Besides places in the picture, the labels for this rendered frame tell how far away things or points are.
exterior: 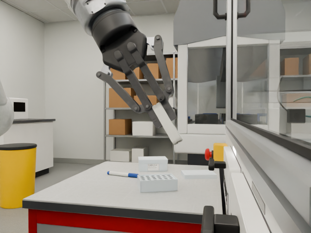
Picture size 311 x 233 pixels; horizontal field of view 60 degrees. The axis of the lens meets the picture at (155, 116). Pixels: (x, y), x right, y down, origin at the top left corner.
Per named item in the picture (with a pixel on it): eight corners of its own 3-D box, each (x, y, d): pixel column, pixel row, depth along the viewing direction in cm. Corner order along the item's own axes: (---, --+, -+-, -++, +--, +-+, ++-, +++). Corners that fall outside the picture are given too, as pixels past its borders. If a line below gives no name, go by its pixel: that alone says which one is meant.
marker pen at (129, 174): (106, 174, 110) (106, 171, 110) (108, 174, 112) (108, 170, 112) (137, 178, 105) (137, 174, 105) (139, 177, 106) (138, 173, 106)
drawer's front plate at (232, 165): (229, 235, 44) (229, 168, 44) (223, 187, 72) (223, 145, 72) (240, 236, 43) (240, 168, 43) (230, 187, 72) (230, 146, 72)
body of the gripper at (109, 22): (79, 27, 44) (106, 75, 42) (124, -2, 43) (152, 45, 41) (97, 44, 51) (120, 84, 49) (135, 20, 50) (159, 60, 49)
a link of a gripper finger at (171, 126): (158, 106, 46) (162, 104, 46) (179, 142, 44) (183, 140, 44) (155, 104, 43) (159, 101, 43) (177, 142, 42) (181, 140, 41)
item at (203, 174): (184, 179, 104) (184, 174, 103) (181, 174, 112) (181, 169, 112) (216, 178, 104) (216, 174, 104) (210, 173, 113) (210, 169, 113)
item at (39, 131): (-42, 187, 359) (-44, 96, 357) (19, 169, 472) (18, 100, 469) (4, 191, 344) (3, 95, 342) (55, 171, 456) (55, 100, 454)
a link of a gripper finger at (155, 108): (155, 104, 43) (151, 106, 43) (177, 142, 42) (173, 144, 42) (158, 106, 46) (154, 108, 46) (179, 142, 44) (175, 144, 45)
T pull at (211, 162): (208, 171, 55) (208, 164, 55) (208, 164, 62) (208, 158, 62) (226, 172, 54) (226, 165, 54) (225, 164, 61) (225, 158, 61)
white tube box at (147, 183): (139, 192, 86) (139, 180, 86) (137, 185, 94) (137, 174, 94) (177, 190, 88) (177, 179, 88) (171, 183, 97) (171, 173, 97)
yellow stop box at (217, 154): (211, 167, 87) (211, 145, 87) (211, 163, 94) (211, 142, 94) (227, 168, 86) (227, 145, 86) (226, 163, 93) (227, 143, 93)
